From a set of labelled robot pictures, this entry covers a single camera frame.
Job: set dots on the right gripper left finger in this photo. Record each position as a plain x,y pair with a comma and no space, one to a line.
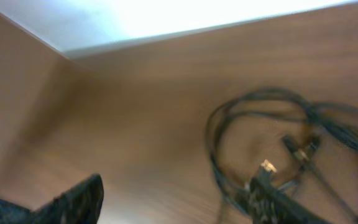
80,204

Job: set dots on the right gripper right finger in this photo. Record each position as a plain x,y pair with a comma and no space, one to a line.
269,206

